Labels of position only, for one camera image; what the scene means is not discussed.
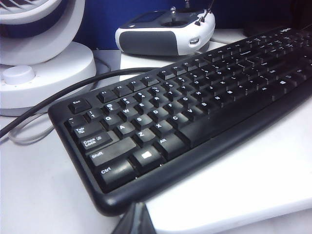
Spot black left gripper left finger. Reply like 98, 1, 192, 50
112, 202, 143, 234

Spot thin black cable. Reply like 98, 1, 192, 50
0, 67, 159, 138

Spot grey white cable loop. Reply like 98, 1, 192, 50
8, 114, 55, 145

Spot black computer keyboard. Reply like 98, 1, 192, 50
48, 25, 312, 216

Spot white desk fan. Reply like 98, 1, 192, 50
0, 0, 97, 117

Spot white grey RC controller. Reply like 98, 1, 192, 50
115, 0, 216, 57

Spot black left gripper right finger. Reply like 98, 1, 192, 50
140, 202, 159, 234

